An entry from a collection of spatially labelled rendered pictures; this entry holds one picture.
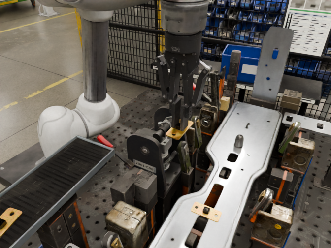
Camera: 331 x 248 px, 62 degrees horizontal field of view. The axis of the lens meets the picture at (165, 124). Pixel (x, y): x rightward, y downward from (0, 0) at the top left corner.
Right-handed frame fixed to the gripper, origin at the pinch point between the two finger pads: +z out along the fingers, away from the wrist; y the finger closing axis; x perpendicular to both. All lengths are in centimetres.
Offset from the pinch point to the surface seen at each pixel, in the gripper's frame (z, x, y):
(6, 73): 130, 147, -355
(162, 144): 13.9, 2.7, -6.8
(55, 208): 13.7, -28.5, -15.5
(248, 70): 20, 81, -4
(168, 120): 11.5, 11.2, -9.6
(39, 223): 13.7, -32.9, -15.3
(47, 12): 122, 404, -572
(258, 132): 30, 45, 13
